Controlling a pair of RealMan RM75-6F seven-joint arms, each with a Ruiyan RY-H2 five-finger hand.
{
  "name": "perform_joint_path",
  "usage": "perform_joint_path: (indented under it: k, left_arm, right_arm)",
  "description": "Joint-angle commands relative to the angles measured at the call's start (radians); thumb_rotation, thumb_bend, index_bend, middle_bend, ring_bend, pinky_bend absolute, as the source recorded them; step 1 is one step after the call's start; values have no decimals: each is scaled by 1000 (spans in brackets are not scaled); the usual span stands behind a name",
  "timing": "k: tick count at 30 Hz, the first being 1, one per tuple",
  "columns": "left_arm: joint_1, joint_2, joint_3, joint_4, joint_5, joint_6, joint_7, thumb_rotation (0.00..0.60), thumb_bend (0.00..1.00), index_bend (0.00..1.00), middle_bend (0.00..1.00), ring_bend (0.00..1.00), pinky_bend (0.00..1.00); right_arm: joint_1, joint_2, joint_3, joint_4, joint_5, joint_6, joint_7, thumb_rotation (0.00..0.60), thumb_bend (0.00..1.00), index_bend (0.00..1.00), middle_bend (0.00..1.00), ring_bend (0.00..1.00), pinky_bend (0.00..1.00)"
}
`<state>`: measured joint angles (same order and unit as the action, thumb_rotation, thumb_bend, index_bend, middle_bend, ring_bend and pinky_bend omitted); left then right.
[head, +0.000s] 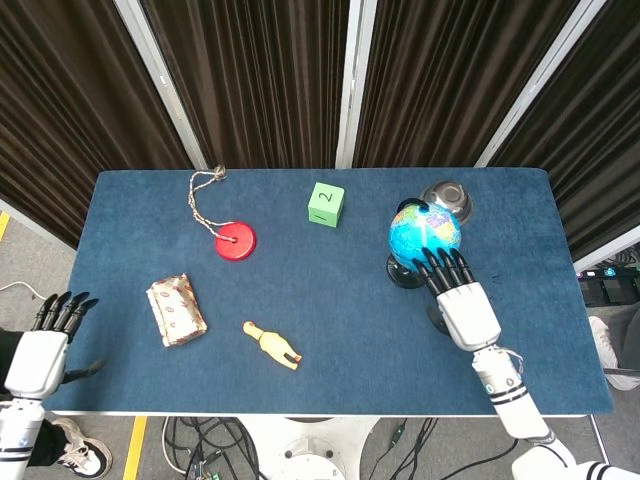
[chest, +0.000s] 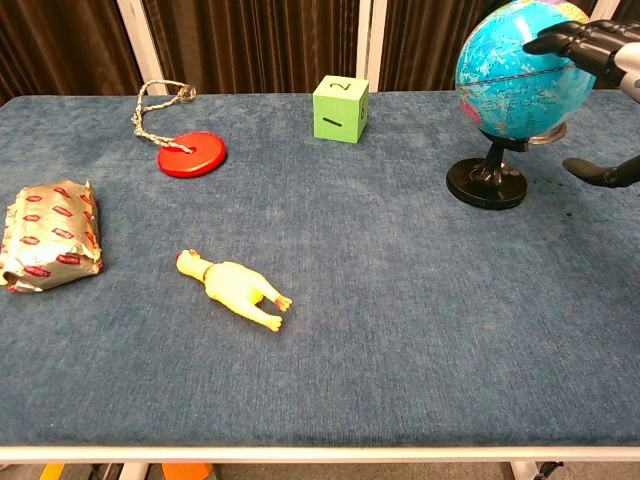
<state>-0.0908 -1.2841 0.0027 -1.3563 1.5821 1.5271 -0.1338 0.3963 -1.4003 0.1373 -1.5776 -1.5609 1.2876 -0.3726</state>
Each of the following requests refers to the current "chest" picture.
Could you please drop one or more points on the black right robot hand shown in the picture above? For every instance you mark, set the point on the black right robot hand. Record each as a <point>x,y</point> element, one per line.
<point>600,40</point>

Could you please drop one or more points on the blue globe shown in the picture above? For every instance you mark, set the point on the blue globe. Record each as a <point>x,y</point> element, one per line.
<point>500,75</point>

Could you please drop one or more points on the green foam number cube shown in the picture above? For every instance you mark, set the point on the green foam number cube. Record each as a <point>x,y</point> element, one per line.
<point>340,117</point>

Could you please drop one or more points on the blue fabric table cover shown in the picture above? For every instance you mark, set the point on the blue fabric table cover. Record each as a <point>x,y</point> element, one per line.
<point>375,275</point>

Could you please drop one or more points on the brown curtain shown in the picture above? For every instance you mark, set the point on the brown curtain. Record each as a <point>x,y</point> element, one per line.
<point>250,45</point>

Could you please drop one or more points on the red wooden disc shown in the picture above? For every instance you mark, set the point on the red wooden disc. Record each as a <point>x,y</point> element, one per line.
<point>200,162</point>

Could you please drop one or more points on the black object under table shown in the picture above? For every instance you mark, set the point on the black object under table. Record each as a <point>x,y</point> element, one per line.
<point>549,470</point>

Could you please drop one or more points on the yellow rubber chicken toy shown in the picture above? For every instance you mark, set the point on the yellow rubber chicken toy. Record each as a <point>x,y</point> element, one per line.
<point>235,287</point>

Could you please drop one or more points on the silver foil snack package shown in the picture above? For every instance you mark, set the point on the silver foil snack package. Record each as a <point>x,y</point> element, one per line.
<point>50,235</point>

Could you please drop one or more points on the orange object under table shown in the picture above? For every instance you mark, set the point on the orange object under table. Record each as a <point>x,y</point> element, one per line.
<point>187,472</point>

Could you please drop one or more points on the yellow-orange object under table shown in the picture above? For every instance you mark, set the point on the yellow-orange object under table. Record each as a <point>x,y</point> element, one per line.
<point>51,472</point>

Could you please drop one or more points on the white frame post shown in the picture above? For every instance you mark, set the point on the white frame post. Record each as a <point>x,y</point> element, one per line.
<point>370,45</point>
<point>140,45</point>
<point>606,10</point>

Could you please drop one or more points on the white table frame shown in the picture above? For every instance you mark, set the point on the white table frame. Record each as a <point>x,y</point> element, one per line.
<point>320,454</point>

